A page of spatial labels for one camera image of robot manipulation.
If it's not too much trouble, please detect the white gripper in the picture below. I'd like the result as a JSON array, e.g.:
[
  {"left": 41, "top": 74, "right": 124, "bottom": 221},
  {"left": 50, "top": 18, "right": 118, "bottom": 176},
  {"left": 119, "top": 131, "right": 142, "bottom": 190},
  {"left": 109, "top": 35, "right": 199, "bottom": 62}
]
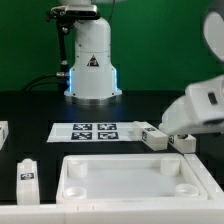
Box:
[{"left": 159, "top": 75, "right": 224, "bottom": 135}]

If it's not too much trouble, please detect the white desk tabletop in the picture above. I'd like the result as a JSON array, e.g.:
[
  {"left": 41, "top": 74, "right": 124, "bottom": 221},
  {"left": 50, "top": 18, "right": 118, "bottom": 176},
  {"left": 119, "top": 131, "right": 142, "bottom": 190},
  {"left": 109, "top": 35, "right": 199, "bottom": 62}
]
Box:
[{"left": 56, "top": 153, "right": 208, "bottom": 204}]

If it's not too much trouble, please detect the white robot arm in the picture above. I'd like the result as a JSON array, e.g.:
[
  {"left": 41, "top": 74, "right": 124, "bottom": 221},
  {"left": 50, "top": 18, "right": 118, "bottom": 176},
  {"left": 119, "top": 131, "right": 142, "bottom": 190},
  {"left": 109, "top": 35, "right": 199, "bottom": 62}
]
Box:
[{"left": 59, "top": 0, "right": 224, "bottom": 135}]

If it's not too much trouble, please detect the white L-shaped fence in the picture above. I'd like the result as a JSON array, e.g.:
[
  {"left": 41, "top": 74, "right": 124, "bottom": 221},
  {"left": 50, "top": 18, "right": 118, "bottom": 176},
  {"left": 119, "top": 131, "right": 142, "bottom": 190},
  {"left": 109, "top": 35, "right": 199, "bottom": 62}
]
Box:
[{"left": 0, "top": 154, "right": 224, "bottom": 224}]

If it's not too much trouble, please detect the white marker base plate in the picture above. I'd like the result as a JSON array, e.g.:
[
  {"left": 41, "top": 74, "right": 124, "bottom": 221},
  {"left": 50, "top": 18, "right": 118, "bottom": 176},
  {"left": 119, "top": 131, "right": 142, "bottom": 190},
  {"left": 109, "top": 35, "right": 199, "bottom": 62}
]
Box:
[{"left": 47, "top": 122, "right": 137, "bottom": 143}]

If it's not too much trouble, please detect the black camera on stand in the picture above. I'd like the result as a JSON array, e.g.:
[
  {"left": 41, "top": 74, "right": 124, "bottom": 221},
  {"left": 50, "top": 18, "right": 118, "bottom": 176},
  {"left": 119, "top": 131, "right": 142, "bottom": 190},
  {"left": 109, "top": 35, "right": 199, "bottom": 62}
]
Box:
[{"left": 45, "top": 4, "right": 100, "bottom": 77}]

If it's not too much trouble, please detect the black cable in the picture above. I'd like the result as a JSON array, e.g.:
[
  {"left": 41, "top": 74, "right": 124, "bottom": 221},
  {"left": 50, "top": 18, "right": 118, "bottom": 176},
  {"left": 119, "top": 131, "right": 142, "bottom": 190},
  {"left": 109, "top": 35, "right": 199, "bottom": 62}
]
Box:
[{"left": 21, "top": 73, "right": 68, "bottom": 92}]

